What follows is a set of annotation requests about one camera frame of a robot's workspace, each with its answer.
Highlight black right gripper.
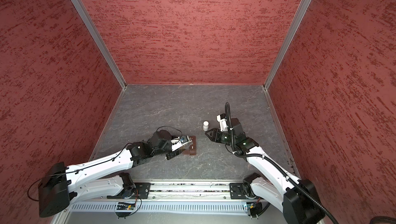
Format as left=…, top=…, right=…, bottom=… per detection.
left=205, top=128, right=236, bottom=145

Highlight red weekly pill organizer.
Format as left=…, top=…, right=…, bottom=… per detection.
left=182, top=136, right=197, bottom=156

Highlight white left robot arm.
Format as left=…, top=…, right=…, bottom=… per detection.
left=38, top=130, right=193, bottom=218

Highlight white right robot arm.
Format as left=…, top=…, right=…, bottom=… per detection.
left=205, top=128, right=326, bottom=224

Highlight small white pill bottle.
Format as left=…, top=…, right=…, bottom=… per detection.
left=203, top=121, right=209, bottom=132

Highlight black corrugated cable conduit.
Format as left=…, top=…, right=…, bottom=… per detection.
left=224, top=102, right=339, bottom=224

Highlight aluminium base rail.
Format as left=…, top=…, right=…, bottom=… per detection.
left=63, top=180, right=313, bottom=201

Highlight white slotted cable duct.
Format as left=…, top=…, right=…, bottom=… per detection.
left=70, top=201, right=248, bottom=215

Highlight aluminium corner post right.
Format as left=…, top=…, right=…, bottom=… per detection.
left=263, top=0, right=312, bottom=91

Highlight aluminium corner post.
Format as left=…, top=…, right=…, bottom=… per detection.
left=71, top=0, right=127, bottom=91
left=263, top=0, right=312, bottom=91

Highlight aluminium corner post left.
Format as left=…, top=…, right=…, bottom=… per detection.
left=71, top=0, right=127, bottom=91

